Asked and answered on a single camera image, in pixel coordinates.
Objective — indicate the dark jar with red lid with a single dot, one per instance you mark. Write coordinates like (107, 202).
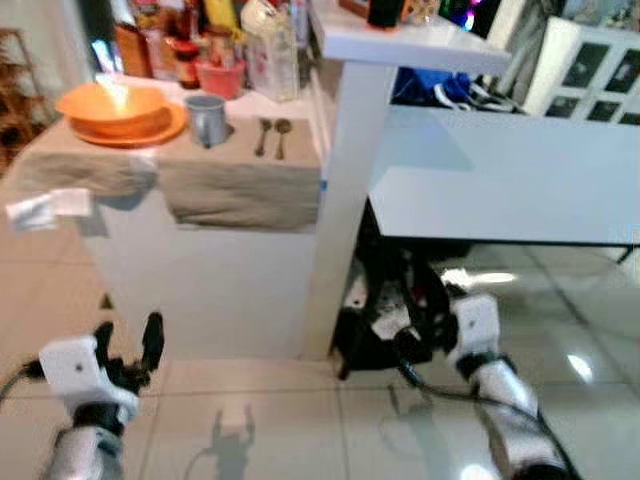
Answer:
(186, 65)

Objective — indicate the blue cloth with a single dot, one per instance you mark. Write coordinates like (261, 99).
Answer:
(415, 85)

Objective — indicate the white frame with dark panes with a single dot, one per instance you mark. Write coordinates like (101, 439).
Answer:
(560, 50)

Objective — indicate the white cloth tag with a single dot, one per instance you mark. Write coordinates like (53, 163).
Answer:
(40, 210)

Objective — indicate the metal spoon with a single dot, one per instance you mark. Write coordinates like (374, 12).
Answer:
(282, 127)

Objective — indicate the white raised shelf with leg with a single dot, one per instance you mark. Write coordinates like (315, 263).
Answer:
(345, 200)

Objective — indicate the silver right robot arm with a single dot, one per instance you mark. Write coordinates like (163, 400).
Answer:
(510, 410)

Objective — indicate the yellow snack bag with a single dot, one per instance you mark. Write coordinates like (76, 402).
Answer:
(220, 12)

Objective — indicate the white desk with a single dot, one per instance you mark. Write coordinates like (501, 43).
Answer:
(520, 170)

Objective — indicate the brown tin can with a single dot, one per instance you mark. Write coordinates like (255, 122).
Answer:
(217, 48)

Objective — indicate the metal fork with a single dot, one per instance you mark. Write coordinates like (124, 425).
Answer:
(262, 135)

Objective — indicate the orange plate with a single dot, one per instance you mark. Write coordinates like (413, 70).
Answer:
(168, 134)

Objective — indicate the white paper food bag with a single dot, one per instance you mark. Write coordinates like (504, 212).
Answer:
(270, 60)

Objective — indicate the grey mug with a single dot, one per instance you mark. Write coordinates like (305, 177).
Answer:
(205, 122)

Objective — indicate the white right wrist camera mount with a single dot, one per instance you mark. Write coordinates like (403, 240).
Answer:
(475, 325)

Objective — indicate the black and orange device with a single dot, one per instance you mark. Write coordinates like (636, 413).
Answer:
(385, 12)

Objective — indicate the beige table cloth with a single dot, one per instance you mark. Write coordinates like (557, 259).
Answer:
(240, 190)

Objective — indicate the orange bowl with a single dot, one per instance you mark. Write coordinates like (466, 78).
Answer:
(110, 108)

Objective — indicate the red plastic bowl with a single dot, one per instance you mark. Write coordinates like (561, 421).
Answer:
(220, 80)

